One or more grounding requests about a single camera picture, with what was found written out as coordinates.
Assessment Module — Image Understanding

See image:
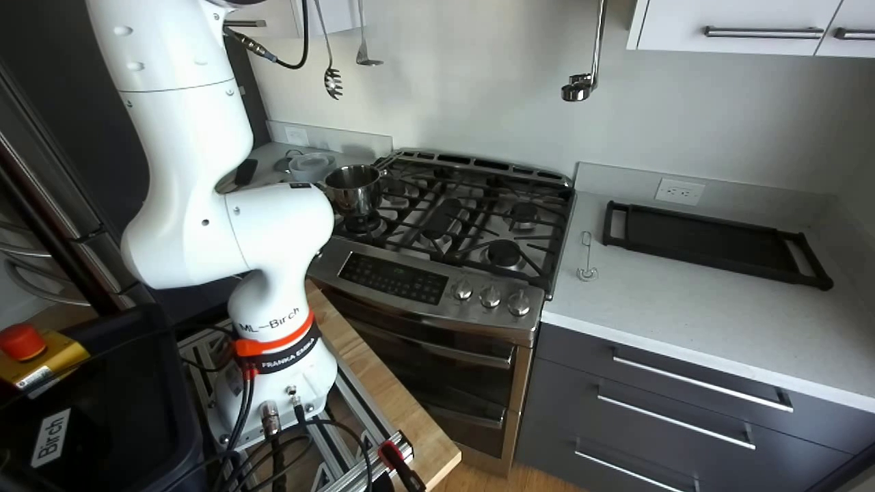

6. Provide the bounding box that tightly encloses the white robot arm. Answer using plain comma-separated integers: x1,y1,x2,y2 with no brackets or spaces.
84,0,337,450

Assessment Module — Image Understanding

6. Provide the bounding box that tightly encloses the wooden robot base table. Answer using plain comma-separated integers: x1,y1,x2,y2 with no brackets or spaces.
176,279,466,492

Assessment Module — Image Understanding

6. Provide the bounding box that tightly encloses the stainless steel gas stove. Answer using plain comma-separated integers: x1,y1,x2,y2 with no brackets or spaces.
308,151,575,473

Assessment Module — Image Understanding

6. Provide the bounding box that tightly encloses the left silver stove knob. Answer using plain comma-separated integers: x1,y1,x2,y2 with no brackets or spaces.
453,283,474,302

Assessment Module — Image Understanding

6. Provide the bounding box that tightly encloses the silver stove knob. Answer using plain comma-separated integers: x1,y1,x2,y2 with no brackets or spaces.
482,286,504,309
509,294,533,317
453,283,474,302

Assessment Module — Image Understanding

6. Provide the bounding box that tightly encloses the middle silver stove knob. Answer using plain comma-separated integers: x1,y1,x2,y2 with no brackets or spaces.
482,286,504,309

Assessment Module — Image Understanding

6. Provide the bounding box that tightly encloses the right silver stove knob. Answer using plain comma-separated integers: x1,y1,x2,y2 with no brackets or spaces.
509,294,533,317

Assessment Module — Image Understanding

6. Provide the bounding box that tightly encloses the small steel pot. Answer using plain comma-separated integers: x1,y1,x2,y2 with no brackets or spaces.
319,163,380,216

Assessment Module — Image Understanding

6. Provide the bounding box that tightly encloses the hanging slotted spoon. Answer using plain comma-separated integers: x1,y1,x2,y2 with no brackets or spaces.
315,0,344,101

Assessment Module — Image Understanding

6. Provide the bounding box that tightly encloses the hanging metal ladle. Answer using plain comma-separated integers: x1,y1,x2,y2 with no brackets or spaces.
559,0,613,107

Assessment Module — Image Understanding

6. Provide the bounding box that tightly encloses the dark lower drawer cabinet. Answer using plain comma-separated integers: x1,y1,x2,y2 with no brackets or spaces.
516,326,875,492

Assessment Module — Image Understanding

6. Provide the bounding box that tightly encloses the black griddle tray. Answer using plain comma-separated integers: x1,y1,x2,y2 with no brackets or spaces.
601,201,835,289

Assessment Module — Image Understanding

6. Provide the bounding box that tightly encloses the white upper cabinet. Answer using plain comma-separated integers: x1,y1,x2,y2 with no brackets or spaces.
627,0,875,60

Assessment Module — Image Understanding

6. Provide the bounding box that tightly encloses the red emergency stop button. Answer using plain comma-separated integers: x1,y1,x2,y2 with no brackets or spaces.
0,326,47,362

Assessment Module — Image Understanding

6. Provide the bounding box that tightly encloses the white wall outlet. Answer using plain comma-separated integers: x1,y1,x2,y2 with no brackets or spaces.
657,178,706,204

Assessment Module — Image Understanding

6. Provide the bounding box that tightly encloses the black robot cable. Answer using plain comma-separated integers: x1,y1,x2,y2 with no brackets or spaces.
221,0,315,73

